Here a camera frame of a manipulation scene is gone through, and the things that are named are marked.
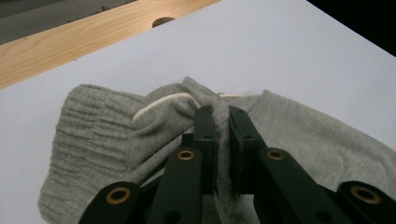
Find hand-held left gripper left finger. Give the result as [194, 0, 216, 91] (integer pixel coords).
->
[150, 105, 219, 224]

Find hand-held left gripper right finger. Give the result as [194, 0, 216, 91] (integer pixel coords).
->
[229, 105, 353, 224]

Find grey shorts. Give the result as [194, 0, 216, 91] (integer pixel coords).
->
[37, 77, 396, 224]

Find light wooden table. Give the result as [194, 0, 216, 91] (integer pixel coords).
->
[0, 0, 222, 91]

